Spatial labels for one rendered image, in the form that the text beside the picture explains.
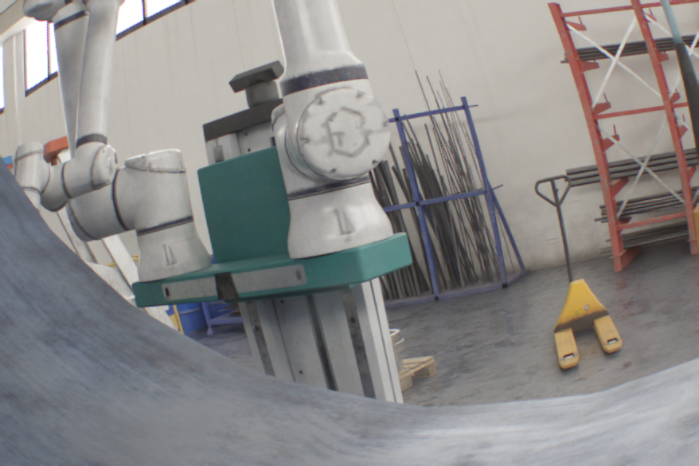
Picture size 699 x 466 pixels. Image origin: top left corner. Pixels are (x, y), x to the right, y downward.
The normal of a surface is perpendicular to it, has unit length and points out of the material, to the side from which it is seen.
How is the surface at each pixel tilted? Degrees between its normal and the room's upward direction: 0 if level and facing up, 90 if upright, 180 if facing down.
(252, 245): 90
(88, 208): 100
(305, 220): 71
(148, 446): 15
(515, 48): 90
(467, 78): 90
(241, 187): 90
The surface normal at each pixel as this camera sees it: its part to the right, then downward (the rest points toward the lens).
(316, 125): 0.09, 0.12
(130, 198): -0.22, 0.14
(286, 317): -0.59, 0.18
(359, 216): 0.41, -0.42
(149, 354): 0.14, -0.94
